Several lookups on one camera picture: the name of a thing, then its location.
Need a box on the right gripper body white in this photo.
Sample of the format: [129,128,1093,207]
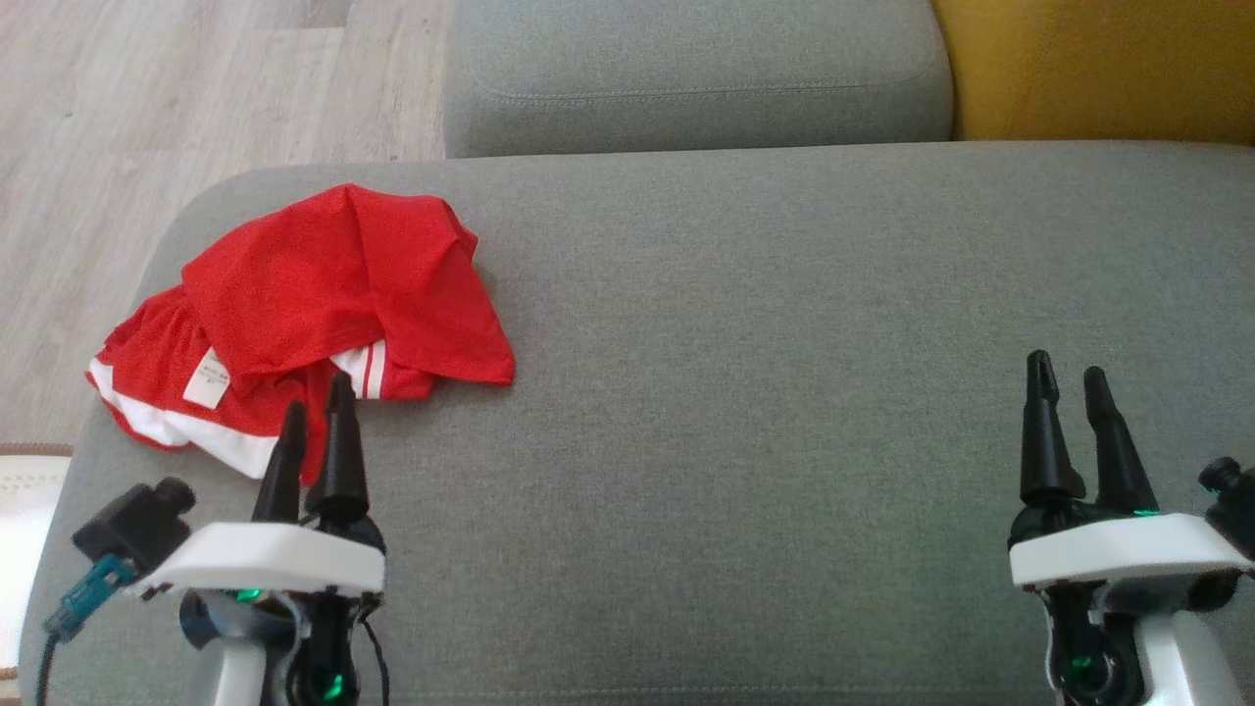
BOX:
[1008,498,1255,590]

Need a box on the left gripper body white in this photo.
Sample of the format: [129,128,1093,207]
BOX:
[137,516,386,599]

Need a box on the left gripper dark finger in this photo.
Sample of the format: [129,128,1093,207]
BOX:
[305,371,370,526]
[252,400,308,523]

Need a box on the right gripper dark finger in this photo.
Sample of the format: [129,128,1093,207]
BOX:
[1020,350,1086,506]
[1083,366,1160,516]

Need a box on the red mesh shorts white trim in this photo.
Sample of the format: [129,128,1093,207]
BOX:
[86,286,334,486]

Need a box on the red white basketball jersey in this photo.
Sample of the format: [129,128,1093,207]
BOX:
[180,182,517,403]

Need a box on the white rug brown edge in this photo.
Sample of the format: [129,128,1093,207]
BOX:
[0,443,75,683]

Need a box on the grey fabric sofa seat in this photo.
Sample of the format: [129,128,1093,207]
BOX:
[18,140,1255,706]

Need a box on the mustard yellow cushion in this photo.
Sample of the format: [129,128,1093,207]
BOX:
[931,0,1255,148]

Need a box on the grey sofa back cushion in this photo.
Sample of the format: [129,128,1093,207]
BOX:
[443,0,955,160]

